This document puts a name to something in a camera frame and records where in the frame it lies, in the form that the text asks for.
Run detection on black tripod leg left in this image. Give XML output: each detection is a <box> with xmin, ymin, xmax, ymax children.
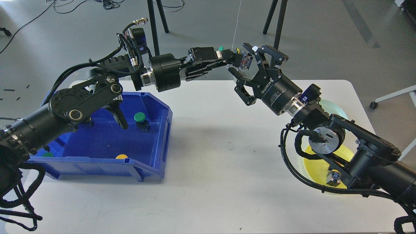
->
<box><xmin>147</xmin><ymin>0</ymin><xmax>170</xmax><ymax>56</ymax></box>

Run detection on yellow plastic plate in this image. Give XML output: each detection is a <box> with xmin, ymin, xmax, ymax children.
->
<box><xmin>303</xmin><ymin>145</ymin><xmax>355</xmax><ymax>189</ymax></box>

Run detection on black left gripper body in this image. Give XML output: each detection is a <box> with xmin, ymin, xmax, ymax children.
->
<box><xmin>134</xmin><ymin>53</ymin><xmax>186</xmax><ymax>92</ymax></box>

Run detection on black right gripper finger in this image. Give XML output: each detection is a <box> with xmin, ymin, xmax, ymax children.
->
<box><xmin>227</xmin><ymin>67</ymin><xmax>260</xmax><ymax>106</ymax></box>
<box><xmin>243</xmin><ymin>43</ymin><xmax>289</xmax><ymax>72</ymax></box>

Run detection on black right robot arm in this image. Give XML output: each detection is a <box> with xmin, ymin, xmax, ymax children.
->
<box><xmin>220</xmin><ymin>43</ymin><xmax>415</xmax><ymax>234</ymax></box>

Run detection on light green plastic plate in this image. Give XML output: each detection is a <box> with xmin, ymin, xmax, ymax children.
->
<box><xmin>319</xmin><ymin>99</ymin><xmax>349</xmax><ymax>120</ymax></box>

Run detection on black tripod leg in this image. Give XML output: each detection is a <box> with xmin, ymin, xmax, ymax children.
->
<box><xmin>263</xmin><ymin>0</ymin><xmax>289</xmax><ymax>51</ymax></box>
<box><xmin>147</xmin><ymin>0</ymin><xmax>170</xmax><ymax>56</ymax></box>

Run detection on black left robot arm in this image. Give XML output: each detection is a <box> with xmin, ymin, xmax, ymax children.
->
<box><xmin>1</xmin><ymin>18</ymin><xmax>243</xmax><ymax>231</ymax></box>

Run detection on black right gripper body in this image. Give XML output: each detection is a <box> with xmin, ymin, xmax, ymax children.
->
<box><xmin>252</xmin><ymin>67</ymin><xmax>302</xmax><ymax>115</ymax></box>

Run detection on black tripod leg right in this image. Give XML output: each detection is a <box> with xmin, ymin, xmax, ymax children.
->
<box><xmin>263</xmin><ymin>0</ymin><xmax>289</xmax><ymax>51</ymax></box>

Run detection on white power cable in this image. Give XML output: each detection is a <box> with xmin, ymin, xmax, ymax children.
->
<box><xmin>231</xmin><ymin>0</ymin><xmax>243</xmax><ymax>49</ymax></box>

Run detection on blue plastic storage bin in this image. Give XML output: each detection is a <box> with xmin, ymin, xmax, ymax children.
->
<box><xmin>28</xmin><ymin>92</ymin><xmax>173</xmax><ymax>182</ymax></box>

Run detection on black floor cables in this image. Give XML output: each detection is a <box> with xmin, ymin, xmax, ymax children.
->
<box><xmin>0</xmin><ymin>0</ymin><xmax>186</xmax><ymax>55</ymax></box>

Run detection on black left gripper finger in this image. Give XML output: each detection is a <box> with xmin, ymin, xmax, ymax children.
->
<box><xmin>181</xmin><ymin>62</ymin><xmax>230</xmax><ymax>81</ymax></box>
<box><xmin>187</xmin><ymin>47</ymin><xmax>242</xmax><ymax>65</ymax></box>

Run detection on yellow push button front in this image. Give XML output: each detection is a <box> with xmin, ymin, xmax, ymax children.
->
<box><xmin>116</xmin><ymin>154</ymin><xmax>129</xmax><ymax>159</ymax></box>

